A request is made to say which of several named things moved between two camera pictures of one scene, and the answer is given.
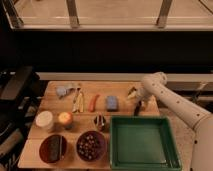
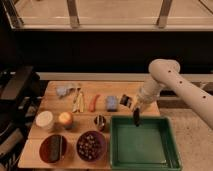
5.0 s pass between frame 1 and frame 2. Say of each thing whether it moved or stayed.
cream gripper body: moved
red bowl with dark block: stayed
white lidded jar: stayed
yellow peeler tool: stayed
